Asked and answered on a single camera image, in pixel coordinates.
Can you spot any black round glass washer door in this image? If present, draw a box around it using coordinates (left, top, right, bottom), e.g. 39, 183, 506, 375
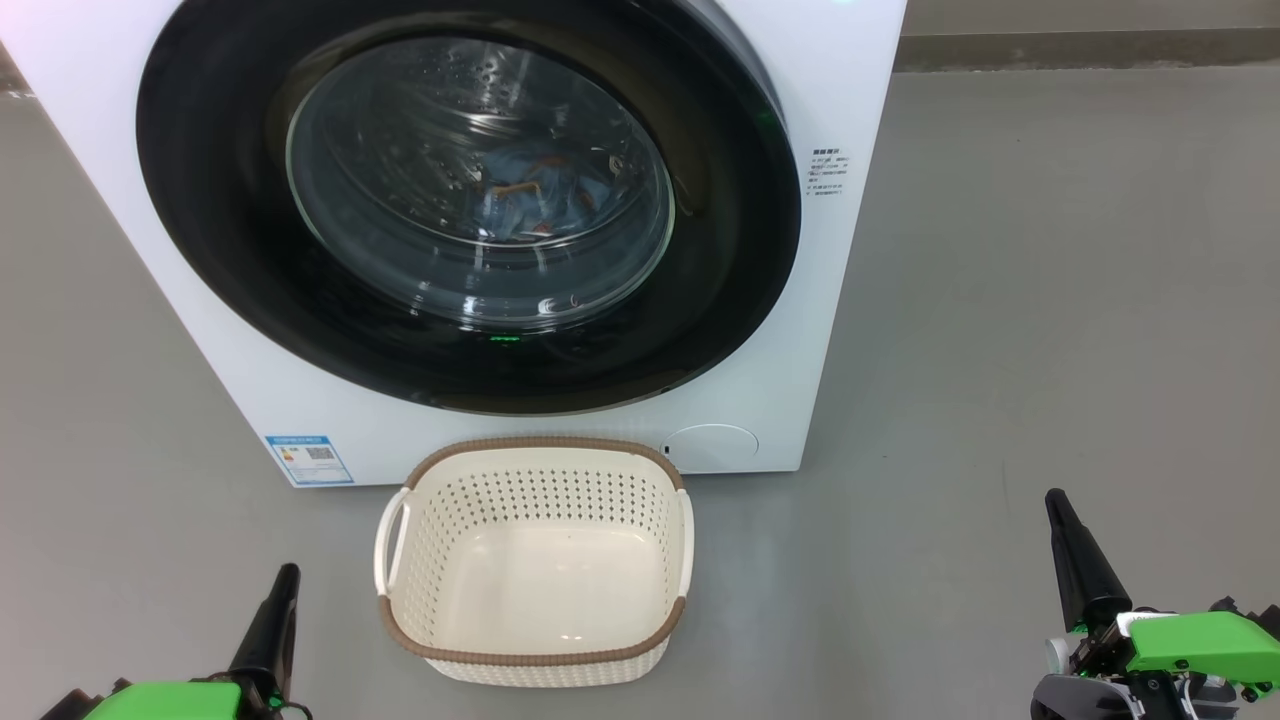
135, 0, 803, 416

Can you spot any cream perforated laundry basket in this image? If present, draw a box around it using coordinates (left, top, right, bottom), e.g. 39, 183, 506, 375
373, 436, 696, 689

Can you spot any perforated steel washer drum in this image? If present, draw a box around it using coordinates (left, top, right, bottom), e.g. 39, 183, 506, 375
287, 38, 676, 331

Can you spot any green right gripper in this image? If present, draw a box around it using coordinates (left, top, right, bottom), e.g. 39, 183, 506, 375
1045, 488, 1280, 720

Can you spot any round white filter cover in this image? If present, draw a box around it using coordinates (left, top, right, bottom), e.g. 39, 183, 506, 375
660, 424, 761, 473

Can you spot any white front-load washing machine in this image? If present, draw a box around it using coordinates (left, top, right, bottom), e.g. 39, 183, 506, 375
0, 0, 909, 489

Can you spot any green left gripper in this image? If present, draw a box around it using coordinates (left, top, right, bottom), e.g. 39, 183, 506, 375
40, 563, 313, 720

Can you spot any blue cartoon print garment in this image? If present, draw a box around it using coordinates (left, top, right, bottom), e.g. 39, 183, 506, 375
530, 150, 613, 236
470, 165, 551, 241

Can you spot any blue energy label sticker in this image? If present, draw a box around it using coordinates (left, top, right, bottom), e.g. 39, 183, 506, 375
265, 434, 355, 487

